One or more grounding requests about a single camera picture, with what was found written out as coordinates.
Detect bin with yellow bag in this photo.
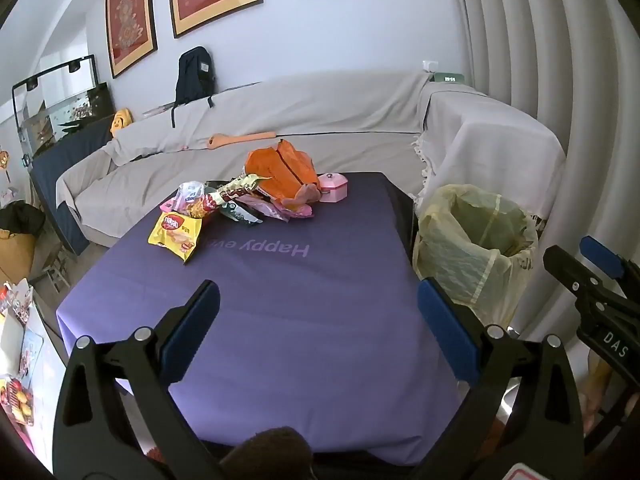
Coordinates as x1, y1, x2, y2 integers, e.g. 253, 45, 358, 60
412, 183, 540, 333

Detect green white striped wrapper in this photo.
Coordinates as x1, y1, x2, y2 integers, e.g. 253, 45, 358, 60
215, 174, 273, 201

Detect orange plastic bag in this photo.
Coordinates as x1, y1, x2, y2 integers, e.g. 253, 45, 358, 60
244, 139, 321, 201

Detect person's right hand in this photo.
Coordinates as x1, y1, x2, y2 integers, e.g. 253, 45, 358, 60
583, 351, 614, 434

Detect navy cloth covered cabinet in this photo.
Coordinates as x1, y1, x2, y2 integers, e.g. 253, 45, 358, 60
29, 119, 116, 256

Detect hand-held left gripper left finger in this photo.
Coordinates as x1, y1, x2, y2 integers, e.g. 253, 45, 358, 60
51, 280, 223, 480

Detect yellow plush toy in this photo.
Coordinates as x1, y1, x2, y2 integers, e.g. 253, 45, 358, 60
110, 107, 133, 137

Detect dark green snack packet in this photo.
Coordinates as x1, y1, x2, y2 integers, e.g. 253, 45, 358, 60
220, 202, 263, 225

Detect black jacket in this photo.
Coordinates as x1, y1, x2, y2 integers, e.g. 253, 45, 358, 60
0, 201, 47, 235

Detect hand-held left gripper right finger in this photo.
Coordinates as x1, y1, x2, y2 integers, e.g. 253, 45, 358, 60
417, 277, 587, 480

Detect framed red figure artwork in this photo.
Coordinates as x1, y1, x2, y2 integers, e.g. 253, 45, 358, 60
105, 0, 158, 79

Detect person's left forearm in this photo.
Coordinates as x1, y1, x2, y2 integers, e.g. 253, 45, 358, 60
220, 426, 314, 480

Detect fruit print board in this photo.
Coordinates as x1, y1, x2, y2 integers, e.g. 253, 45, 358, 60
0, 377, 36, 426

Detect orange long-handled stick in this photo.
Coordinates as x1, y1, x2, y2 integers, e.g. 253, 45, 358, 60
206, 131, 277, 151

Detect pink wrapper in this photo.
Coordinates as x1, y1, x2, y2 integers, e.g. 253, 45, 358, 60
280, 183, 321, 217

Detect clear plastic bag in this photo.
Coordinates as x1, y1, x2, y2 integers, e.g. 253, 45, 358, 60
176, 181, 206, 206

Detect white pleated curtain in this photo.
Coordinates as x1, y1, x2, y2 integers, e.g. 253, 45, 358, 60
452, 0, 640, 341

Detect yellow bean bag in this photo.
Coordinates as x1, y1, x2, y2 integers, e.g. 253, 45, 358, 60
0, 227, 36, 286

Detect grey covered sofa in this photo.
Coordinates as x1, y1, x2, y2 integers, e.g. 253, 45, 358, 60
55, 70, 568, 251

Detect black backpack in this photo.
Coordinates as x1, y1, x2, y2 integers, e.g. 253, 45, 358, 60
171, 46, 217, 128

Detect long mauve wrapper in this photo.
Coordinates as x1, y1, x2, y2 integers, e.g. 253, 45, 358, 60
240, 194, 291, 223

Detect white fringed blanket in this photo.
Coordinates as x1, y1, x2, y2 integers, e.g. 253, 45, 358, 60
411, 82, 568, 231

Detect small wooden stool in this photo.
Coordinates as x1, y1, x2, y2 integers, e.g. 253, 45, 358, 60
42, 242, 71, 293

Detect yellow snack packet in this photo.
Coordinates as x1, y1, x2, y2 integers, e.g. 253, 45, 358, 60
148, 210, 203, 265

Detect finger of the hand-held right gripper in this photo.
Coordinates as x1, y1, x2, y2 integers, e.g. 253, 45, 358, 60
579, 236, 640, 294
542, 245, 627, 312

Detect pink pot-shaped box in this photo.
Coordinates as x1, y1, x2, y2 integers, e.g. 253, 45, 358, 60
318, 171, 350, 204

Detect purple tablecloth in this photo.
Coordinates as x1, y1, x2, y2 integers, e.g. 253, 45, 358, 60
56, 171, 463, 466

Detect red white printed box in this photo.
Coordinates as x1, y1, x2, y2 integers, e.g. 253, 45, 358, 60
0, 280, 36, 321

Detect glass fish tank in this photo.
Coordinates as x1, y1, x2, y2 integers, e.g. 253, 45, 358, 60
11, 54, 115, 161

